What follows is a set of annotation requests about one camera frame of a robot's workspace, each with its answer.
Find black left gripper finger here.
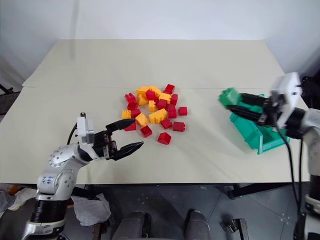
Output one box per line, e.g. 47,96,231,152
105,119,137,134
112,141,145,161

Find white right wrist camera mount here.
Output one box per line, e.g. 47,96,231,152
270,72,304,129

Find long yellow toy block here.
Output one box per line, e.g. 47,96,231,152
148,108,168,124

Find dark rounded shape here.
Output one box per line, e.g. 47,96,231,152
184,208,211,240
118,210,151,240

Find teal plastic bin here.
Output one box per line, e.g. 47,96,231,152
229,93,292,156

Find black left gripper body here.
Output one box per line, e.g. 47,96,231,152
92,129,119,161

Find rusty metal bracket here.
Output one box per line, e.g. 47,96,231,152
221,218,249,240
92,217,112,240

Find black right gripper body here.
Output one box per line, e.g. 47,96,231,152
257,94,286,127

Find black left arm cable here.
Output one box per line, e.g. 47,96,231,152
66,121,79,146

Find clear crumpled plastic bag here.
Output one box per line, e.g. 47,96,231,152
0,183,38,212

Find black stand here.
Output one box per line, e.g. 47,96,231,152
0,83,15,96

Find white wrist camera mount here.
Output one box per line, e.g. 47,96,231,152
76,112,100,160
270,72,304,129

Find green toy block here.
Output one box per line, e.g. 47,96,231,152
218,87,242,110

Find white crumpled plastic bag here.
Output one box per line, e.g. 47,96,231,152
70,193,112,227

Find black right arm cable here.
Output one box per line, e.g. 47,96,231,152
273,119,301,210

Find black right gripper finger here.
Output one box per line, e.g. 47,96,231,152
226,104,264,123
239,93,270,106

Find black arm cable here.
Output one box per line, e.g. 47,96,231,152
273,119,301,210
66,121,79,146

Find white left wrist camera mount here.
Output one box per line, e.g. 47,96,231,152
76,112,100,160

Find black equipment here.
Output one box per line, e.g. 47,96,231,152
299,74,320,111

